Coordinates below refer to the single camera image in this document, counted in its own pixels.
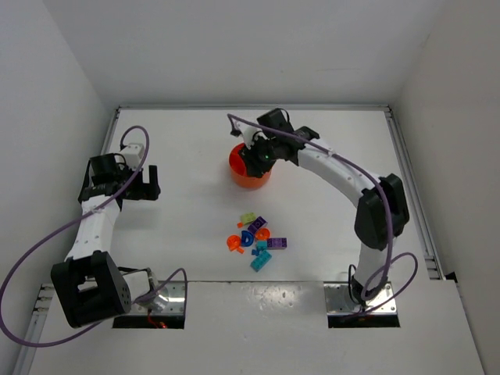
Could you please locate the pale green curved lego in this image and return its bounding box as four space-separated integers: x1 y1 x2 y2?
240 212 257 225

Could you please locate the purple square lego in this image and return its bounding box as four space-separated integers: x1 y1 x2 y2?
248 216 267 234

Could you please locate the orange ring lego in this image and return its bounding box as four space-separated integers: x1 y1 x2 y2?
226 235 245 254
255 227 271 241

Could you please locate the purple long lego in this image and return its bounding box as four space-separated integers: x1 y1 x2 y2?
266 237 288 250

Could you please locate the teal small lego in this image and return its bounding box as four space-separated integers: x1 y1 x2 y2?
256 241 268 251

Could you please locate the teal long lego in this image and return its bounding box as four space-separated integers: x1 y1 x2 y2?
250 251 272 272

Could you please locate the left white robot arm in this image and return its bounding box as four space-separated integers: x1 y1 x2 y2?
51 144 161 328

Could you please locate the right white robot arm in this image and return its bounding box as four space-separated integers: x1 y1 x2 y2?
228 108 409 306

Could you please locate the orange round divided container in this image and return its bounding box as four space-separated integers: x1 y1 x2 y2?
228 143 271 190

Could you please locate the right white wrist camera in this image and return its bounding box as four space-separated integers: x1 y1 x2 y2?
230 121 260 149

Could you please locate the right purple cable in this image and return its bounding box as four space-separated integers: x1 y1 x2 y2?
227 113 420 313

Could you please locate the purple cable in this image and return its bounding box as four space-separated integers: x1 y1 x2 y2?
227 113 420 313
0 125 189 348

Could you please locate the blue ring lego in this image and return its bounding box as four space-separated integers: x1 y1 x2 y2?
241 230 255 248

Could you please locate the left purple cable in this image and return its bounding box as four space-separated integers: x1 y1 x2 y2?
0 125 189 348

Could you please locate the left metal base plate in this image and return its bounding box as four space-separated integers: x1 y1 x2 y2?
148 281 187 316

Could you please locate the metal base plate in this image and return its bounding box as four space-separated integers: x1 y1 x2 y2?
148 281 187 316
323 282 398 316

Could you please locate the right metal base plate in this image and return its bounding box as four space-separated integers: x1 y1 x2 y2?
323 282 398 316

